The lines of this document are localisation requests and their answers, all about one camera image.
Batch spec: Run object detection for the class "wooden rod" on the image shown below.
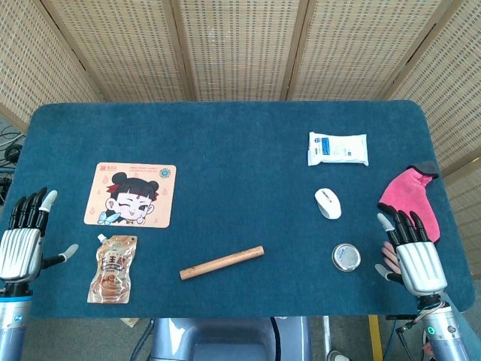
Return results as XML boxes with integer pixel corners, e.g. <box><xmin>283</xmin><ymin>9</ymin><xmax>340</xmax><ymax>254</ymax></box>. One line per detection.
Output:
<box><xmin>179</xmin><ymin>245</ymin><xmax>265</xmax><ymax>281</ymax></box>

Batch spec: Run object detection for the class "black floor cable bundle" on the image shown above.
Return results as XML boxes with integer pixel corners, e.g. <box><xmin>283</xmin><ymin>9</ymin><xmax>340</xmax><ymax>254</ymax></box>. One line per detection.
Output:
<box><xmin>0</xmin><ymin>123</ymin><xmax>26</xmax><ymax>206</ymax></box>

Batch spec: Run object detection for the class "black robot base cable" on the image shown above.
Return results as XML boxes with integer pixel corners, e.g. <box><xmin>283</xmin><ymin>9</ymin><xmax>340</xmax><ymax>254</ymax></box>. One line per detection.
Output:
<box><xmin>269</xmin><ymin>317</ymin><xmax>284</xmax><ymax>361</ymax></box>

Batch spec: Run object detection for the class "bamboo folding screen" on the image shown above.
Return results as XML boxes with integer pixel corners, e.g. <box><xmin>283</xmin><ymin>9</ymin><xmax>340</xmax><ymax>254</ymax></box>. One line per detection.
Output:
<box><xmin>0</xmin><ymin>0</ymin><xmax>481</xmax><ymax>280</ymax></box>

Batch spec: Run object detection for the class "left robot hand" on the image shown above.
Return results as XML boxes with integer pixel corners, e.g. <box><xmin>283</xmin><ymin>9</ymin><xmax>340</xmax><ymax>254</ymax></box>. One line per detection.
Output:
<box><xmin>0</xmin><ymin>187</ymin><xmax>79</xmax><ymax>282</ymax></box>

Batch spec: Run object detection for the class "white wet wipes pack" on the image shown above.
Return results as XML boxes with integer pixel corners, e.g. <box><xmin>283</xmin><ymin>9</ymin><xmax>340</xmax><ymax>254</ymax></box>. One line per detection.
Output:
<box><xmin>307</xmin><ymin>131</ymin><xmax>369</xmax><ymax>167</ymax></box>

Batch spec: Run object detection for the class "white table leg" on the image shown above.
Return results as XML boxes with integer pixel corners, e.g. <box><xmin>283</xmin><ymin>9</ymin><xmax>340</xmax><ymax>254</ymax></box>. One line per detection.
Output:
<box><xmin>322</xmin><ymin>316</ymin><xmax>334</xmax><ymax>358</ymax></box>

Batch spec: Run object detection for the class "blue felt table mat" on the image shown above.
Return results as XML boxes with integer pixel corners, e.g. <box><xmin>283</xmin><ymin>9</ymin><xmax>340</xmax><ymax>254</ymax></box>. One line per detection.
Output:
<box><xmin>0</xmin><ymin>99</ymin><xmax>476</xmax><ymax>320</ymax></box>

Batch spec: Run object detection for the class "cartoon girl mouse pad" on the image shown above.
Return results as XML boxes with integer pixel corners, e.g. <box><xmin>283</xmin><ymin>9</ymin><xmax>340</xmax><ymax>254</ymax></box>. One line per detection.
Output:
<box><xmin>83</xmin><ymin>162</ymin><xmax>177</xmax><ymax>229</ymax></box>

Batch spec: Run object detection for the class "white computer mouse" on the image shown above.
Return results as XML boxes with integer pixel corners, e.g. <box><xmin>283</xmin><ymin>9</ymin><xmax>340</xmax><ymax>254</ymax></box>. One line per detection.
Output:
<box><xmin>314</xmin><ymin>187</ymin><xmax>342</xmax><ymax>220</ymax></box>

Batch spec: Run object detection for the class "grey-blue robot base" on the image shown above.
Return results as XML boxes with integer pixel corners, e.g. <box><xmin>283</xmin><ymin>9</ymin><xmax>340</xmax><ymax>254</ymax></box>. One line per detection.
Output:
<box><xmin>150</xmin><ymin>317</ymin><xmax>313</xmax><ymax>361</ymax></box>

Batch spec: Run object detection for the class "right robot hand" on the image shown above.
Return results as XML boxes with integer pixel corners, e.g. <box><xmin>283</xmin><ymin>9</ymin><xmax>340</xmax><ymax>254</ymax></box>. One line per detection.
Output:
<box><xmin>375</xmin><ymin>209</ymin><xmax>448</xmax><ymax>296</ymax></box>

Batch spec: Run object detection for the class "yellow floor tape strip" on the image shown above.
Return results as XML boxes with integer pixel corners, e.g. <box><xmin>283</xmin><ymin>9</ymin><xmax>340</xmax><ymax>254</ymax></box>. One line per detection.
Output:
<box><xmin>368</xmin><ymin>315</ymin><xmax>384</xmax><ymax>361</ymax></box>

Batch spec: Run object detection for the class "brown drink pouch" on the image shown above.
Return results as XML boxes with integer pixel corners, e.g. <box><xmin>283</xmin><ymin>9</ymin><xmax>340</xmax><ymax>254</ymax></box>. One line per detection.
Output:
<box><xmin>86</xmin><ymin>232</ymin><xmax>138</xmax><ymax>304</ymax></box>

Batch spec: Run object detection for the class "round metal tin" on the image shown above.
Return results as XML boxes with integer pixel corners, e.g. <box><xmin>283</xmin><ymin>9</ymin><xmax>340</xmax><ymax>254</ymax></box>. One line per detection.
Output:
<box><xmin>331</xmin><ymin>243</ymin><xmax>362</xmax><ymax>272</ymax></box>

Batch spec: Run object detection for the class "blue floor cable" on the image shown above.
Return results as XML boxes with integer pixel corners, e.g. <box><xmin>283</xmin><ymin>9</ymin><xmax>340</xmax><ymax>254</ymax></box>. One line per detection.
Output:
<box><xmin>389</xmin><ymin>319</ymin><xmax>400</xmax><ymax>351</ymax></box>

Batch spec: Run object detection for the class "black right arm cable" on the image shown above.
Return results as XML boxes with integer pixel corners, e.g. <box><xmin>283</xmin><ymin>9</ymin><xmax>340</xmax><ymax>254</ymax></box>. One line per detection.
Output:
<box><xmin>394</xmin><ymin>317</ymin><xmax>428</xmax><ymax>334</ymax></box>

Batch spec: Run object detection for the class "pink cloth mitt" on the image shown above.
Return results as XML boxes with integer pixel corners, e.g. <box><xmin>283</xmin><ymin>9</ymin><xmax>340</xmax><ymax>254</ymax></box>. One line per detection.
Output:
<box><xmin>377</xmin><ymin>160</ymin><xmax>441</xmax><ymax>244</ymax></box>

